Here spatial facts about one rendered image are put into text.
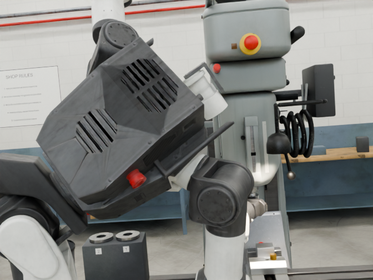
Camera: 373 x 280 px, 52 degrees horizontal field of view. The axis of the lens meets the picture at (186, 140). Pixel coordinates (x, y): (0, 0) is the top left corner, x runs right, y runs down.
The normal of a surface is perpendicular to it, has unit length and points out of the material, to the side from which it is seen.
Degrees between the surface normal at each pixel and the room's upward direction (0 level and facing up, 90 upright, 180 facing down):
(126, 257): 90
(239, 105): 90
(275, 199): 90
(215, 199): 98
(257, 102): 90
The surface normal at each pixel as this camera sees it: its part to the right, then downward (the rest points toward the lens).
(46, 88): -0.06, 0.08
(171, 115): -0.07, -0.36
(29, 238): 0.28, 0.05
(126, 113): -0.25, -0.18
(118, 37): 0.43, -0.46
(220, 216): -0.36, 0.25
